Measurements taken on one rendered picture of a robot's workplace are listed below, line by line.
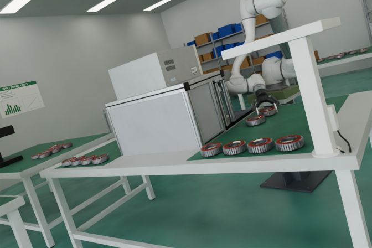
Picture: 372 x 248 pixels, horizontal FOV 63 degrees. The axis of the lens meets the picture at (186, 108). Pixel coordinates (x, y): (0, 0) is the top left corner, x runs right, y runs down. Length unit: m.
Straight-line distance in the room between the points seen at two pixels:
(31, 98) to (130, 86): 5.50
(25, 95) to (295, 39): 6.55
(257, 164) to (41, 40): 6.89
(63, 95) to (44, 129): 0.92
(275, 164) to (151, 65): 0.89
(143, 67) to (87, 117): 6.14
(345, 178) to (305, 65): 0.43
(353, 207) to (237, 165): 0.44
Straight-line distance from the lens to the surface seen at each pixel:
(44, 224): 3.14
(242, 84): 2.21
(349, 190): 1.25
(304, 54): 1.11
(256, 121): 1.82
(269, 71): 2.59
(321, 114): 1.14
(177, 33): 10.42
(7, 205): 2.04
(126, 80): 1.89
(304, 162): 1.20
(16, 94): 7.16
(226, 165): 1.34
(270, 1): 2.22
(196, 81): 1.69
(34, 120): 7.22
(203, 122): 1.69
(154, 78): 1.73
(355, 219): 1.31
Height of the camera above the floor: 1.17
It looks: 7 degrees down
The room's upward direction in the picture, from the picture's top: 17 degrees counter-clockwise
